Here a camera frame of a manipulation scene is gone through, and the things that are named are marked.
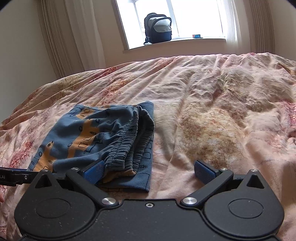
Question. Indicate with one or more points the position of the beige left curtain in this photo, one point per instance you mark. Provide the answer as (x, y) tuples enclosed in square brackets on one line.
[(71, 36)]

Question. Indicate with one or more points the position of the navy grey backpack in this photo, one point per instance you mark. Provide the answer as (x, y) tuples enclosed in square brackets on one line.
[(157, 28)]

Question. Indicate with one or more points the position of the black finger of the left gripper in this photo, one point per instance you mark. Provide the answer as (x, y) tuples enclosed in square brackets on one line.
[(13, 177)]

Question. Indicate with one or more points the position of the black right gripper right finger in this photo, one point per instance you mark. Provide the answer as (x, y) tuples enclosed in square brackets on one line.
[(214, 180)]

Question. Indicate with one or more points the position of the small blue box on sill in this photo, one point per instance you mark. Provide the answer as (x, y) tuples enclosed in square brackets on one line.
[(197, 36)]

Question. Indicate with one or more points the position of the pink floral bed cover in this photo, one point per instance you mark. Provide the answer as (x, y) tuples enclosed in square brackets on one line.
[(230, 111)]

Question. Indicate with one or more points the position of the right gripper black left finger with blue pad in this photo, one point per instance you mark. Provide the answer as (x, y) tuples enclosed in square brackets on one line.
[(85, 180)]

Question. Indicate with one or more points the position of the blue pants orange print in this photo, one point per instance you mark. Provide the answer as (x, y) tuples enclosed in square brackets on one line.
[(120, 135)]

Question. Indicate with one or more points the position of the beige curtain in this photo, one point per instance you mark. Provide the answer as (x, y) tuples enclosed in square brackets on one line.
[(71, 36), (249, 27)]

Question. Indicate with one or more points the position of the person's left hand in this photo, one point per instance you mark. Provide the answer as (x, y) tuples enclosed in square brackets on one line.
[(1, 198)]

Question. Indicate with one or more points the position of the beige right curtain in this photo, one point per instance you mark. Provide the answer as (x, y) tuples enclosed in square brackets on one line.
[(249, 27)]

